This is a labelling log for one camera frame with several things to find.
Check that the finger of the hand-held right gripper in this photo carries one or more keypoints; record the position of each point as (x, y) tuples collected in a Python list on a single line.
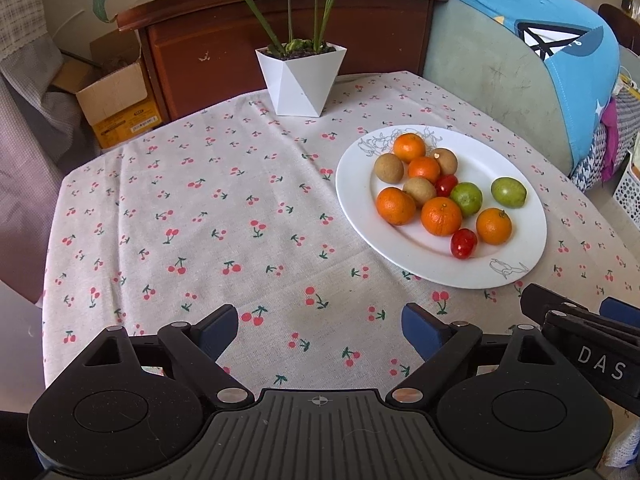
[(622, 306), (542, 299)]

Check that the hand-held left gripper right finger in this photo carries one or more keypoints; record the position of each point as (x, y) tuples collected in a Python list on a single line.
[(417, 330)]

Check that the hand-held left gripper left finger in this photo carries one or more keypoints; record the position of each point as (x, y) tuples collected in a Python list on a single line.
[(220, 330)]

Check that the white oval plate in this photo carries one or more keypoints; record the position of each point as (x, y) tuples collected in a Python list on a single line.
[(400, 255)]

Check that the orange mandarin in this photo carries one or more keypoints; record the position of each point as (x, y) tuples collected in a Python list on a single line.
[(493, 226), (424, 168), (409, 147), (441, 216), (395, 205)]

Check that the red cherry tomato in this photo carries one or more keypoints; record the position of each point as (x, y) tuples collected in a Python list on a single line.
[(463, 243), (446, 185)]

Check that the round green fruit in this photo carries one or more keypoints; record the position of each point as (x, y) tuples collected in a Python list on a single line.
[(508, 192), (466, 199)]

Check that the brown kiwi with white spot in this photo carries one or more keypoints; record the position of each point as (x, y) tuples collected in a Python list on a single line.
[(444, 161)]

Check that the white knitted cloth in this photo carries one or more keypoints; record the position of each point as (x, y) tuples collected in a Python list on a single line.
[(622, 447)]

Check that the cherry print tablecloth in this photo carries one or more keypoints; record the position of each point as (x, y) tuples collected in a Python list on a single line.
[(200, 220)]

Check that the white plastic basket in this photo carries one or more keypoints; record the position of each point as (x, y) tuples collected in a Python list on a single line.
[(627, 190)]

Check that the houndstooth knit cloth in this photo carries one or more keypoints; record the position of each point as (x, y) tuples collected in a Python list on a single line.
[(595, 160)]

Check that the purple cloth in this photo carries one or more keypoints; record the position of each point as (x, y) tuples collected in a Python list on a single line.
[(609, 125)]

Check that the green sofa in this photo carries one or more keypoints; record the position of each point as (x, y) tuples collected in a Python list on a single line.
[(480, 70)]

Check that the open cardboard box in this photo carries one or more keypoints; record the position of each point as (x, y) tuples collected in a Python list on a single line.
[(115, 100)]

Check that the white faceted plant pot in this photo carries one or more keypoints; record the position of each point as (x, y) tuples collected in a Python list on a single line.
[(295, 85)]

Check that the plaid curtain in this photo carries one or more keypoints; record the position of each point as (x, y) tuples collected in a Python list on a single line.
[(25, 135)]

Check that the dark brown chair back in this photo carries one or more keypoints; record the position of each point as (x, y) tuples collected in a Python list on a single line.
[(622, 25)]

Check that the dark wooden cabinet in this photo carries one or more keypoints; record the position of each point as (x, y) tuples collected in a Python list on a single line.
[(210, 30)]

